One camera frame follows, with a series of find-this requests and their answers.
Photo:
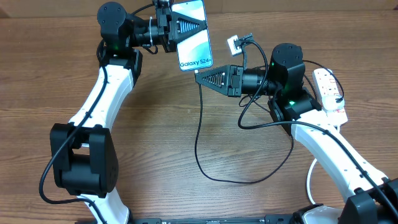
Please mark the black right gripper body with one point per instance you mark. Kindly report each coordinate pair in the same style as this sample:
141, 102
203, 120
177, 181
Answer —
249, 81

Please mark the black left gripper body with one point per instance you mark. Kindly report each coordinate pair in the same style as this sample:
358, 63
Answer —
155, 32

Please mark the Samsung Galaxy smartphone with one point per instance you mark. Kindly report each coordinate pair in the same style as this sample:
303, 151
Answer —
194, 53

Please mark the white power strip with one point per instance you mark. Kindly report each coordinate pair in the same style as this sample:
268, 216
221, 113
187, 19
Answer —
325, 84

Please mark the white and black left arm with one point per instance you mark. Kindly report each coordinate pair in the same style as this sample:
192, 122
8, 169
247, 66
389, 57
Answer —
84, 160

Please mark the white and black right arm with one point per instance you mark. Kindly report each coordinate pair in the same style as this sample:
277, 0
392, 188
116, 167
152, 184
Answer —
369, 195

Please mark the white charger plug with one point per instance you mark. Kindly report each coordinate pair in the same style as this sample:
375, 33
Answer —
333, 102

